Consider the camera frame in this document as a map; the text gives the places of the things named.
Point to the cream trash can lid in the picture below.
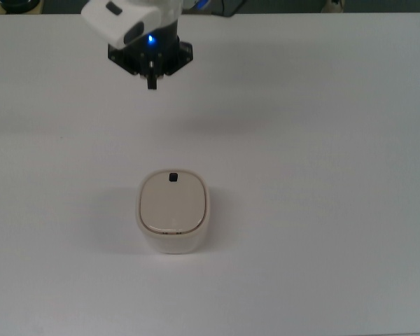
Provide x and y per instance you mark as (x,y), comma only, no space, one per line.
(173,206)

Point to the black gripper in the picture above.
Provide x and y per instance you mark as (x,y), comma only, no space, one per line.
(164,38)

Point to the small white trash can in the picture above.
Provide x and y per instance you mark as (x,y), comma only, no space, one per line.
(171,245)

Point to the black round object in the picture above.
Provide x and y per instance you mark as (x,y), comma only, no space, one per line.
(21,2)

